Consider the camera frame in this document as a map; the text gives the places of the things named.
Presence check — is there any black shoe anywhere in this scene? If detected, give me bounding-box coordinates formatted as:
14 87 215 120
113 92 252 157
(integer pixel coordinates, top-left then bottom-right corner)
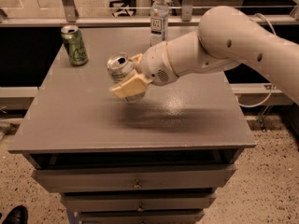
2 205 28 224

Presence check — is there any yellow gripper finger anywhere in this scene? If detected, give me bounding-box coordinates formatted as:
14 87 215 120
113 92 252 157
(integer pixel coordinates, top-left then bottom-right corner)
130 53 143 73
109 74 151 98

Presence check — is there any top grey drawer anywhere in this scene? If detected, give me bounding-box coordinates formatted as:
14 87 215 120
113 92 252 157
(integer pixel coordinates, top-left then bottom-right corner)
32 164 235 193

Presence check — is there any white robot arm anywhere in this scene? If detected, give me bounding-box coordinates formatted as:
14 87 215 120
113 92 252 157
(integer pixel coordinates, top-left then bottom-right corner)
107 7 299 104

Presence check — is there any grey drawer cabinet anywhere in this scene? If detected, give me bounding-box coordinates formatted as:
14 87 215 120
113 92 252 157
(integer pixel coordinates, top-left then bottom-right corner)
7 25 257 224

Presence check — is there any clear plastic water bottle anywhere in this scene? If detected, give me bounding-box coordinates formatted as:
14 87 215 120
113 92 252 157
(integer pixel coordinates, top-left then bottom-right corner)
150 0 169 46

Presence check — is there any black office chair base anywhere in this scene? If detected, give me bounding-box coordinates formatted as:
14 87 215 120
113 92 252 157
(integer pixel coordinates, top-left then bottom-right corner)
109 0 136 17

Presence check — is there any metal railing frame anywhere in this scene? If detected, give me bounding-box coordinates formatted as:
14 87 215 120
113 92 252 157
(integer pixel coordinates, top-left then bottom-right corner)
0 0 299 27

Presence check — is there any middle grey drawer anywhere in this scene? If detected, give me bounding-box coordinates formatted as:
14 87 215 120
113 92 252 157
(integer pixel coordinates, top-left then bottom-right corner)
61 192 216 212

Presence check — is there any silver 7up soda can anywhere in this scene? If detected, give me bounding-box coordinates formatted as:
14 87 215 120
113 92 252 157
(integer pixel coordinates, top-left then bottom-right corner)
106 52 146 104

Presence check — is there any bottom grey drawer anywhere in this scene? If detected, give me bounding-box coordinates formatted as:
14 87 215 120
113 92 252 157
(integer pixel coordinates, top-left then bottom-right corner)
80 209 205 224

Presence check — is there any grey drawer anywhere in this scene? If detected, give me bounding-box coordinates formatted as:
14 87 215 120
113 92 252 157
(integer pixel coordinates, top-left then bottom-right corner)
80 209 205 224
61 192 216 212
32 164 235 193

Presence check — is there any green soda can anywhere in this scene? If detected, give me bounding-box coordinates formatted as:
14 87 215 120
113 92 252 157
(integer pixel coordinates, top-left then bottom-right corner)
61 25 88 66

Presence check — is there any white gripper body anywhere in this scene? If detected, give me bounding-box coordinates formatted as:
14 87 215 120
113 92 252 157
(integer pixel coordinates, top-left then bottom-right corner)
140 41 178 86

